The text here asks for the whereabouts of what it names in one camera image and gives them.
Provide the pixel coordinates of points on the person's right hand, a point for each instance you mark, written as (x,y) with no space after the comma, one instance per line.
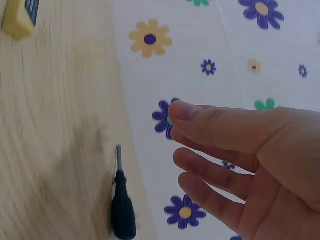
(282,160)

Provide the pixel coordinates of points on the yellow block with dark inset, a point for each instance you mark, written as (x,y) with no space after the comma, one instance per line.
(15,22)

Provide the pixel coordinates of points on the person's right thumb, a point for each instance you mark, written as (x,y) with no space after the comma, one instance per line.
(225,127)

